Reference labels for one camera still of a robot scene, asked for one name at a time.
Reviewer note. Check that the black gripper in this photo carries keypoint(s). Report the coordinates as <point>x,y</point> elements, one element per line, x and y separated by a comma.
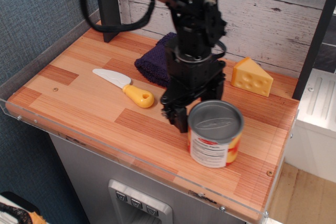
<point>177,96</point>

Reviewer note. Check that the tin can with label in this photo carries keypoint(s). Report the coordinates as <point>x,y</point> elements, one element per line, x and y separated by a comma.
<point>214,131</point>

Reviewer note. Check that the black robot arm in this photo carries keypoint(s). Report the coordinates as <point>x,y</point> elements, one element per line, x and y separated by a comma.
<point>197,23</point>

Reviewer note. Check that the yellow toy cheese wedge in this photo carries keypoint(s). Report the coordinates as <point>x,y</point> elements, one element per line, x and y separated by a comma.
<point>249,76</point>

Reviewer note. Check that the purple folded towel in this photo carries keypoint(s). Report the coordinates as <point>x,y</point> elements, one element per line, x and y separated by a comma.
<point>155,64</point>

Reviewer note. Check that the white appliance at right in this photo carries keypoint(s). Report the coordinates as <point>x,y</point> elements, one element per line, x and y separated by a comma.
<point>311,146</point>

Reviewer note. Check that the grey cabinet with dispenser panel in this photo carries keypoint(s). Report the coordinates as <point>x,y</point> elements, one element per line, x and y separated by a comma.
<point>113,193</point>

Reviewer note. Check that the clear acrylic table guard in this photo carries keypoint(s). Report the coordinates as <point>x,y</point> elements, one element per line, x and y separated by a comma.
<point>64,97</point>

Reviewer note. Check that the orange object bottom left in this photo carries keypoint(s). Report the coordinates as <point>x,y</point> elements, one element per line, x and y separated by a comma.
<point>36,218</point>

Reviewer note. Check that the toy knife yellow handle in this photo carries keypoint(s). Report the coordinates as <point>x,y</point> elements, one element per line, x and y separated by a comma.
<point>140,97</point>

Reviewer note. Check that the black vertical post right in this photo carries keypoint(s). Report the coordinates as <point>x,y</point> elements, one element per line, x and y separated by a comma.
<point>310,59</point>

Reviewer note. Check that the black post at back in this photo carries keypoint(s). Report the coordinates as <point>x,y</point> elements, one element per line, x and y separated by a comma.
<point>107,6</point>

